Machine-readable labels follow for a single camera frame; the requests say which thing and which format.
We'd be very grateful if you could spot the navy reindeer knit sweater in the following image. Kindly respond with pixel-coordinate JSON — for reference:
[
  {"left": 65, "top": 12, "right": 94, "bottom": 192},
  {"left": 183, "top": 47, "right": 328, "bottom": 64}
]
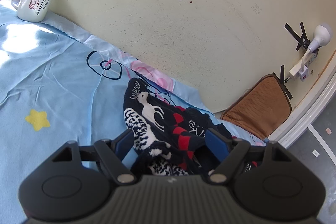
[{"left": 123, "top": 78, "right": 235, "bottom": 177}]

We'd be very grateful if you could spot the white power strip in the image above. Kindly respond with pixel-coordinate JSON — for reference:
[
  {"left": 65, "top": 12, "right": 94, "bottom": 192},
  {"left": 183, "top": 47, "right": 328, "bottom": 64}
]
[{"left": 289, "top": 52, "right": 318, "bottom": 80}]

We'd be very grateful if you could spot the white door frame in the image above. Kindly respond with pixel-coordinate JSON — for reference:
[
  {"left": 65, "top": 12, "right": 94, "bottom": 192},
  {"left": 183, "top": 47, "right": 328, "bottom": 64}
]
[{"left": 268, "top": 54, "right": 335, "bottom": 148}]

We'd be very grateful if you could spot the brown seat cushion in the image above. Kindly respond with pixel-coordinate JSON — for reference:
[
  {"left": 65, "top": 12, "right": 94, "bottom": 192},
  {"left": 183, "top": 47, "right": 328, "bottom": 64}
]
[{"left": 221, "top": 74, "right": 291, "bottom": 139}]

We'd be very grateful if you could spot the white plug adapter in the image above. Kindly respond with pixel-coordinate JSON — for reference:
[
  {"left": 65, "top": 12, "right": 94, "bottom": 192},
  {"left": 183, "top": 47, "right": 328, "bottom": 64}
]
[{"left": 298, "top": 67, "right": 309, "bottom": 82}]

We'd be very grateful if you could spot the blue Peppa Pig bedsheet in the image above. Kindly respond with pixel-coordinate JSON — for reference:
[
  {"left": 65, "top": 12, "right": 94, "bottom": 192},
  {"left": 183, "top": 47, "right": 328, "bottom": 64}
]
[{"left": 0, "top": 0, "right": 268, "bottom": 224}]

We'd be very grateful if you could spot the white LED bulb lamp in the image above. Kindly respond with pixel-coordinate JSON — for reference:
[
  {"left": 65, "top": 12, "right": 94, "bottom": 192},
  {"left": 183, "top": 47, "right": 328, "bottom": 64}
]
[{"left": 301, "top": 23, "right": 333, "bottom": 71}]

